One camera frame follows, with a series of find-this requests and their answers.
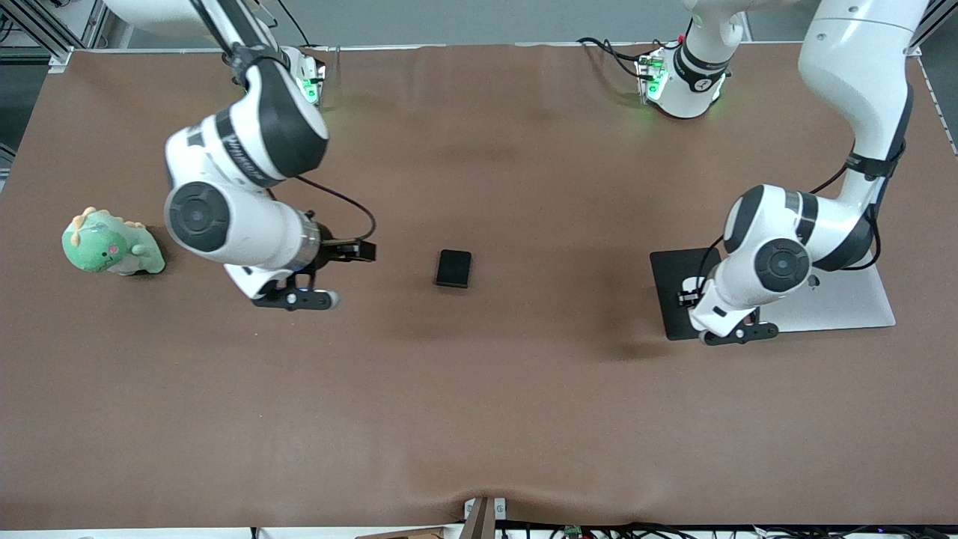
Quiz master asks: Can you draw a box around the small black phone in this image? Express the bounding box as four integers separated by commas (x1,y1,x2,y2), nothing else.
436,249,473,289

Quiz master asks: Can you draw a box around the black mouse pad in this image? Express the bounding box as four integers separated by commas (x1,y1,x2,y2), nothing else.
649,249,723,342

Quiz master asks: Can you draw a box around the silver closed laptop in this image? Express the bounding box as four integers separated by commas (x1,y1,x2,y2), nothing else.
756,262,897,334

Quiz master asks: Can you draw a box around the green dinosaur plush toy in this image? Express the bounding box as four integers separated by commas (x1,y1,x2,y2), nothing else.
61,207,166,276

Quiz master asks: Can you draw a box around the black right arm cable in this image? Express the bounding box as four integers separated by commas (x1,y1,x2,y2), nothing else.
266,174,377,244

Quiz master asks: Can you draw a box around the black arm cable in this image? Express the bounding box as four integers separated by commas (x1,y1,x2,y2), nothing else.
266,174,377,244
696,138,908,289

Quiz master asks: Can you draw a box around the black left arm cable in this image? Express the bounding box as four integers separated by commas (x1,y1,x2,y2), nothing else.
696,138,908,289

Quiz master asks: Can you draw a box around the black base power cable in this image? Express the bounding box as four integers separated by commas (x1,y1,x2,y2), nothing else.
576,36,646,79

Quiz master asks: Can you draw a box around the metal table edge bracket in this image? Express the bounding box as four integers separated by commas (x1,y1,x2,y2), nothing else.
463,496,507,539

